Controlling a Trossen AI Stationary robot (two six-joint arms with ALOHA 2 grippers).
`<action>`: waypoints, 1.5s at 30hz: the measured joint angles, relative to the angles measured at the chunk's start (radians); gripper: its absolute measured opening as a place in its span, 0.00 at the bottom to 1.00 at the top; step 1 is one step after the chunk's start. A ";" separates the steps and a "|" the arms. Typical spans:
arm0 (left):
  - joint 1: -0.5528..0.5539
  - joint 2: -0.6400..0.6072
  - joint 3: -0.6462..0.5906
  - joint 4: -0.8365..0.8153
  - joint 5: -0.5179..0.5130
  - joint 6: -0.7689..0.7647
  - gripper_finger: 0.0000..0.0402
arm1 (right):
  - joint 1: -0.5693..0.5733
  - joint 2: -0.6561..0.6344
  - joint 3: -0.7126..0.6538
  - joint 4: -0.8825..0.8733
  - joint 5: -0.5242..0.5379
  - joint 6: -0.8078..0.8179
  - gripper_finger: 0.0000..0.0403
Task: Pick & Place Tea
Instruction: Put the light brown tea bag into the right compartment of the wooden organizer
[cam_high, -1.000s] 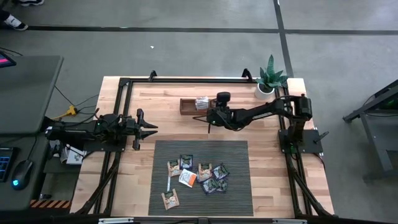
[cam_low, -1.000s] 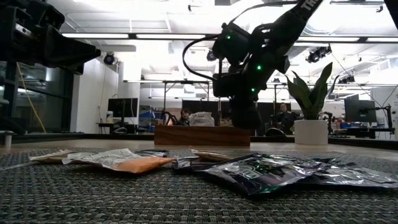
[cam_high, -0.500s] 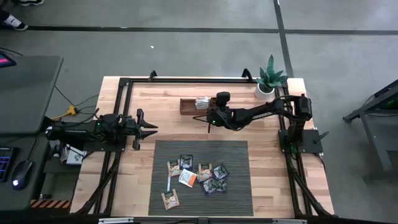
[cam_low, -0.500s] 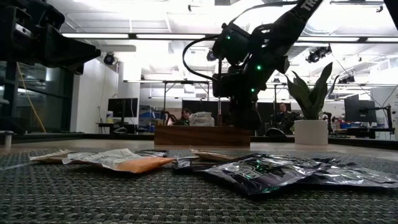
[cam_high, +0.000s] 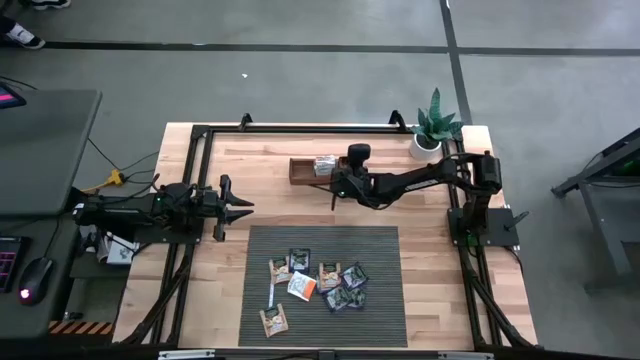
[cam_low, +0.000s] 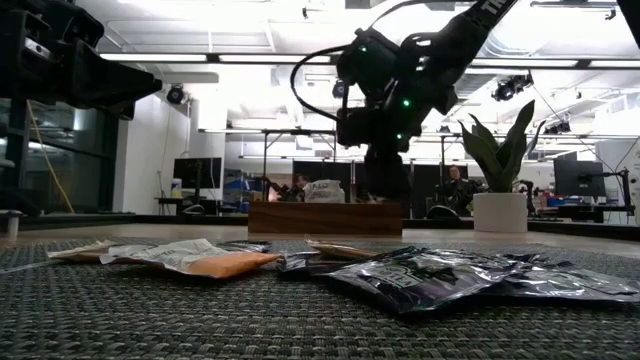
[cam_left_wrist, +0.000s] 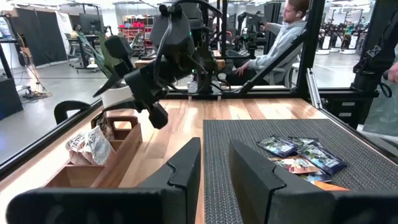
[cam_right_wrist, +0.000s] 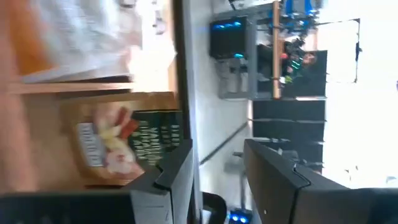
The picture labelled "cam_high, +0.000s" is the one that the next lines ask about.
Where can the black computer mouse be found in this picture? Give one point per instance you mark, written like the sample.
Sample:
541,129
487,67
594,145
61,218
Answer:
36,280

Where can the grey woven table mat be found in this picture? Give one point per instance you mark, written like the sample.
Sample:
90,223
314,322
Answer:
380,325

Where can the black frame bracket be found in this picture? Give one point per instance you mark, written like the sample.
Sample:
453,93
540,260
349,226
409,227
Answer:
397,115
245,118

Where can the person's shoe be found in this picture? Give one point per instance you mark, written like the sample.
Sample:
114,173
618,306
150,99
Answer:
47,4
22,36

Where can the dark grey desk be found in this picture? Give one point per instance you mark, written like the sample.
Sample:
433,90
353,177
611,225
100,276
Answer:
10,320

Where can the monitor with pink screen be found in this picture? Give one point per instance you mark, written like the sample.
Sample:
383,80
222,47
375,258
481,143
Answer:
10,97

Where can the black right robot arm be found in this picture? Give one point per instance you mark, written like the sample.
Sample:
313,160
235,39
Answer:
425,180

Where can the snake plant in white pot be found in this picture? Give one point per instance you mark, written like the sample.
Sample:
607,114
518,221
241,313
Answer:
425,150

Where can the silver frame bracket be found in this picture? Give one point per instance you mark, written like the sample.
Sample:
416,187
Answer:
465,356
185,355

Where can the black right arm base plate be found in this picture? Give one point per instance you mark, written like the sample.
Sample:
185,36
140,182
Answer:
502,237

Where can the white table mat label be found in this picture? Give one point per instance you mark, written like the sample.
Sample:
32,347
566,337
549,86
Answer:
271,296

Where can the dark foil tea bag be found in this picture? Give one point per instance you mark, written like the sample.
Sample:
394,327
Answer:
299,260
354,276
357,299
337,299

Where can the white box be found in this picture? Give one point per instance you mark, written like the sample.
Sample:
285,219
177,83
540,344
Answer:
120,255

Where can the orange black hazard strip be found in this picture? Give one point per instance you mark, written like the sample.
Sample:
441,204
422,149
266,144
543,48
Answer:
80,328

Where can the yellow power plug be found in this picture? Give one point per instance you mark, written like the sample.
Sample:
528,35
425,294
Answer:
116,178

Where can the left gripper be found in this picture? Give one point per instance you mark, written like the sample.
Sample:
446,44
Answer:
211,206

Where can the white orange tea bag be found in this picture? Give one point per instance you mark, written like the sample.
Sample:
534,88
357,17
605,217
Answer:
301,286
324,172
325,161

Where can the wooden three-compartment tray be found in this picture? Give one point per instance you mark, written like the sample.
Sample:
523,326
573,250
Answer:
300,181

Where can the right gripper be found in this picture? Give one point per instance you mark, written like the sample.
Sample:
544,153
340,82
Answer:
352,185

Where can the tan vanilla cinnamon tea bag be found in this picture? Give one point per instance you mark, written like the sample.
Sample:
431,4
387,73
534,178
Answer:
273,320
328,276
279,270

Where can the backlit keyboard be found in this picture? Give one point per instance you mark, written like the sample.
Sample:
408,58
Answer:
9,265

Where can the black metal stand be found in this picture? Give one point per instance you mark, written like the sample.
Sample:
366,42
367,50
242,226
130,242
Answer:
600,215

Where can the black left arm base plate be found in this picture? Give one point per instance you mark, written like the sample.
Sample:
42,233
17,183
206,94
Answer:
165,239

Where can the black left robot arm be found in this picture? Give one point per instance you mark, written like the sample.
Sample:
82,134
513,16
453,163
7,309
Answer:
125,210

